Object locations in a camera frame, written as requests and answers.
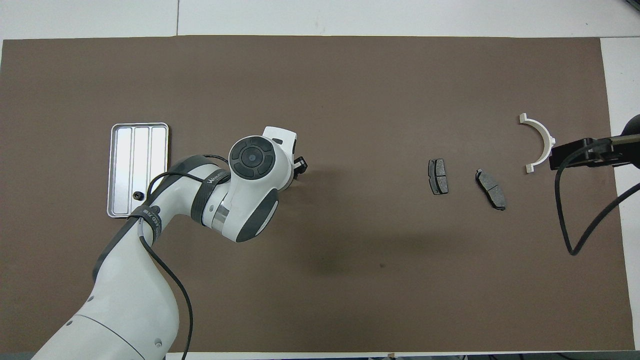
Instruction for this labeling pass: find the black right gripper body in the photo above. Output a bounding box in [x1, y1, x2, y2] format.
[567, 114, 640, 169]

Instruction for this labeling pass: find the silver metal tray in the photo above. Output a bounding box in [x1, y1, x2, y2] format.
[106, 122, 170, 219]

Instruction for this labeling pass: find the curved dark brake pad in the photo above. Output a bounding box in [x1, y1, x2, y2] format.
[475, 169, 507, 211]

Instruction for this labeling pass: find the brown table mat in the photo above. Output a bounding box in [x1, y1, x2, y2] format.
[0, 35, 635, 353]

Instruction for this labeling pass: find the rectangular dark brake pad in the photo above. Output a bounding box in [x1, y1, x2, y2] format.
[428, 158, 449, 196]

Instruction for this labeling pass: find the white curved plastic bracket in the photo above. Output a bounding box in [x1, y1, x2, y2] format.
[518, 113, 557, 174]

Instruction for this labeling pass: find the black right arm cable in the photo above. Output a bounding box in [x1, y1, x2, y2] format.
[552, 141, 640, 257]

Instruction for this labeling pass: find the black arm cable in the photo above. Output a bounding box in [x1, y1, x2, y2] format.
[131, 154, 232, 360]
[552, 141, 640, 257]

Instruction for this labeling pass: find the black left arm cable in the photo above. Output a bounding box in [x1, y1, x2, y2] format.
[131, 154, 232, 360]

